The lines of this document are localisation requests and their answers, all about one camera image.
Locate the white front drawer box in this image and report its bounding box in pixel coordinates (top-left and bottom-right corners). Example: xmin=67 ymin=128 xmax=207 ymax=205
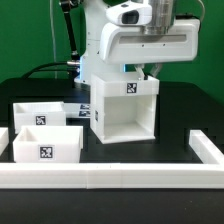
xmin=13 ymin=126 xmax=83 ymax=163

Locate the white marker base plate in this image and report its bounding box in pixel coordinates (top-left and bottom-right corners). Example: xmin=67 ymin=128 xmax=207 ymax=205
xmin=64 ymin=103 xmax=90 ymax=119

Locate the white front fence wall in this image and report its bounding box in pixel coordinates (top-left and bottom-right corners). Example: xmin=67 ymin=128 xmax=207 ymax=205
xmin=0 ymin=163 xmax=224 ymax=189

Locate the thin white cable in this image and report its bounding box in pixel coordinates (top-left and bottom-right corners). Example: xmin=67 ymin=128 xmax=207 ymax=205
xmin=49 ymin=0 xmax=59 ymax=80

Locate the white left fence wall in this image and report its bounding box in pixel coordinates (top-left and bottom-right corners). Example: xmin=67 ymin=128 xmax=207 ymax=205
xmin=0 ymin=127 xmax=9 ymax=155

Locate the black cable bundle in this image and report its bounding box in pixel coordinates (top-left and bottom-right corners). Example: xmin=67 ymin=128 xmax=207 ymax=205
xmin=21 ymin=0 xmax=82 ymax=80

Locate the white drawer box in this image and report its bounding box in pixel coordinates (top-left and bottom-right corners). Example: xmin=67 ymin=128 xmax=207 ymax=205
xmin=13 ymin=102 xmax=66 ymax=134
xmin=13 ymin=126 xmax=83 ymax=163

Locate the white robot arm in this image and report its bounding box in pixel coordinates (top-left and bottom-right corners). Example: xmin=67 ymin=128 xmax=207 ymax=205
xmin=79 ymin=0 xmax=201 ymax=83

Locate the white drawer cabinet frame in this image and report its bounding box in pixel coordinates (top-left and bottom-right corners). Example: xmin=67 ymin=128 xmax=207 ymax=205
xmin=90 ymin=72 xmax=159 ymax=144

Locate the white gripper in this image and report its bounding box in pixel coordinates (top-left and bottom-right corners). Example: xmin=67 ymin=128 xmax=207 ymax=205
xmin=99 ymin=19 xmax=199 ymax=80

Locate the white rear drawer box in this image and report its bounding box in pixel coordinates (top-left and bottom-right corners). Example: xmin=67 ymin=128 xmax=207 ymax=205
xmin=13 ymin=102 xmax=66 ymax=134

